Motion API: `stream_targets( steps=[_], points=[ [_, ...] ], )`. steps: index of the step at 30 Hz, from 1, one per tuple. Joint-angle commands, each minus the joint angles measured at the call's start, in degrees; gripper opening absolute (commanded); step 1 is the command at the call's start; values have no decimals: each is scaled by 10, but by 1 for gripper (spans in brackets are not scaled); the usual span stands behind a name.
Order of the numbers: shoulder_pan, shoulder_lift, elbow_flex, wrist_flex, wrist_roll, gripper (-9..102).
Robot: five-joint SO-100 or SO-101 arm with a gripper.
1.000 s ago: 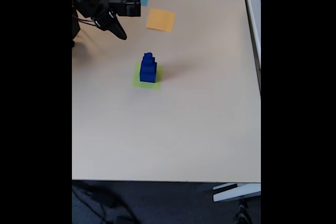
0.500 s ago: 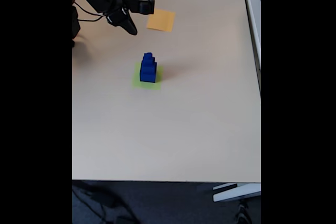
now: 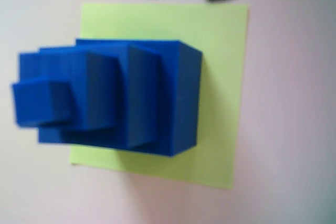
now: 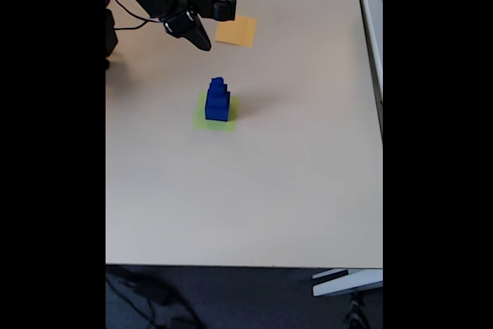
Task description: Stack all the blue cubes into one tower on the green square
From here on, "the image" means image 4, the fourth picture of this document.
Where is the medium blue cube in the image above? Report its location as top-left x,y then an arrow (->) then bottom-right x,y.
206,89 -> 232,109

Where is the large blue cube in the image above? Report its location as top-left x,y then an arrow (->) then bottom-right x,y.
204,102 -> 231,122

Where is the orange paper square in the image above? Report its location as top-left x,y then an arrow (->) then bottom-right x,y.
213,15 -> 258,49

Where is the green paper square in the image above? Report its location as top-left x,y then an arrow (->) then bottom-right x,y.
193,92 -> 240,133

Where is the white adjacent table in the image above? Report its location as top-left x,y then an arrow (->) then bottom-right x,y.
353,0 -> 384,138

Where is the white table foot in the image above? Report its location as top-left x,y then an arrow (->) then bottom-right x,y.
311,268 -> 384,298

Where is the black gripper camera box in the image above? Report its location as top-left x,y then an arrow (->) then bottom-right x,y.
186,0 -> 238,22

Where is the black motor cable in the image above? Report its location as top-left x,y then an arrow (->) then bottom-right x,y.
106,0 -> 165,32

